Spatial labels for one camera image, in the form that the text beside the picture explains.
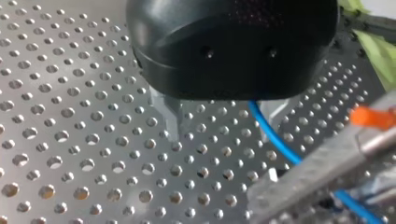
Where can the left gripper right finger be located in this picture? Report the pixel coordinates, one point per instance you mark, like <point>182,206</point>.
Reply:
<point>274,112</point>

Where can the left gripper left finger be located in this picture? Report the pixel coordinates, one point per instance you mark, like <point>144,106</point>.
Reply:
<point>170,115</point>

